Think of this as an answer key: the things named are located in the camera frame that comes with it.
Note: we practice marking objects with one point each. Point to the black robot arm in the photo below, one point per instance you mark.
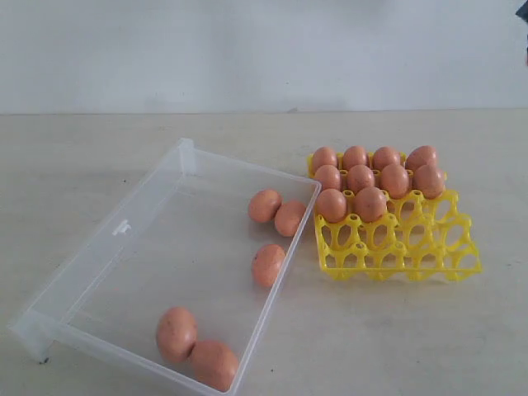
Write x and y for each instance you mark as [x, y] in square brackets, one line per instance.
[522, 12]

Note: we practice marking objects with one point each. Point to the clear plastic storage box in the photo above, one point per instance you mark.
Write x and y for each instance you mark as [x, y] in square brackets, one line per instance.
[182, 237]

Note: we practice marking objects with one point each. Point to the yellow plastic egg tray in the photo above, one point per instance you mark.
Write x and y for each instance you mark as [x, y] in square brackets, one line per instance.
[416, 236]

